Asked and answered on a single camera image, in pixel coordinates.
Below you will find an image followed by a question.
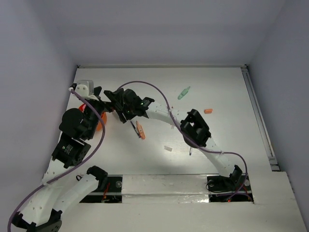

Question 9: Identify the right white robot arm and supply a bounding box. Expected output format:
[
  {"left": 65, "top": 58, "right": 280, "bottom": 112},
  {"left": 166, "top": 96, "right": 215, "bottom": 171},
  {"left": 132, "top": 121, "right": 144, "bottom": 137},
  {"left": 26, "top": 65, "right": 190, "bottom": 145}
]
[{"left": 104, "top": 88, "right": 242, "bottom": 189}]

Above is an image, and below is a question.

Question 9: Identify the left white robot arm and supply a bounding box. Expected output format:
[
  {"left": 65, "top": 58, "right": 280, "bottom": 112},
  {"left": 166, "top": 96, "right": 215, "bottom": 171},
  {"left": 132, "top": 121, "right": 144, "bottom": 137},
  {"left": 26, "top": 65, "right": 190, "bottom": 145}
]
[{"left": 7, "top": 98, "right": 109, "bottom": 232}]

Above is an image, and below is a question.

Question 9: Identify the orange pen holder cup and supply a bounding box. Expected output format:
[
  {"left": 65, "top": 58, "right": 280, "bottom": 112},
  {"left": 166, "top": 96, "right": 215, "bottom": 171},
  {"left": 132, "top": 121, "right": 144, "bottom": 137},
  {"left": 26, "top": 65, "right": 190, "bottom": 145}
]
[{"left": 79, "top": 103, "right": 108, "bottom": 132}]

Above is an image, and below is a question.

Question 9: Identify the purple gel pen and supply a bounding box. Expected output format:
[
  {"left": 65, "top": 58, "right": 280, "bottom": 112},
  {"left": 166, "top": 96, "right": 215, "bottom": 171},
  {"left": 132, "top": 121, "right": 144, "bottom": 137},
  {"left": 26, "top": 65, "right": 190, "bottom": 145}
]
[{"left": 130, "top": 121, "right": 141, "bottom": 138}]

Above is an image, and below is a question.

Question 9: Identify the small orange cap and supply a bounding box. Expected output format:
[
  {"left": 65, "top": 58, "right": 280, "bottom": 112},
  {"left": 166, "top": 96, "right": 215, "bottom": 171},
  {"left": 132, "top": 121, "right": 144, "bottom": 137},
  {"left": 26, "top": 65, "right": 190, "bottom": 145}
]
[{"left": 204, "top": 109, "right": 213, "bottom": 114}]

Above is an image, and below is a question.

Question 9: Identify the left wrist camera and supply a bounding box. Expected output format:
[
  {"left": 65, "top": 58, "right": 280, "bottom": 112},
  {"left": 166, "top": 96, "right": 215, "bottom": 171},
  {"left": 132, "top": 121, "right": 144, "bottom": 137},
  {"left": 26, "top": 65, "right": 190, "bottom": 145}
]
[{"left": 69, "top": 80, "right": 98, "bottom": 101}]

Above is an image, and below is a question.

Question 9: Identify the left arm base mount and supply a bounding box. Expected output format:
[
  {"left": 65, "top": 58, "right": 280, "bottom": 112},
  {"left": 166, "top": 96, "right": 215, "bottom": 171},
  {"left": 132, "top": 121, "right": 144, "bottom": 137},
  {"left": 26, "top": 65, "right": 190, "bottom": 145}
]
[{"left": 80, "top": 175, "right": 123, "bottom": 203}]

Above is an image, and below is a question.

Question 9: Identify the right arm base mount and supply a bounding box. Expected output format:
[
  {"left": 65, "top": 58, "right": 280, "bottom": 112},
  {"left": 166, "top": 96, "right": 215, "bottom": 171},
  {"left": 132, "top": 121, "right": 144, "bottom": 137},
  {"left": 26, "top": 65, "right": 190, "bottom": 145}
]
[{"left": 205, "top": 174, "right": 253, "bottom": 203}]

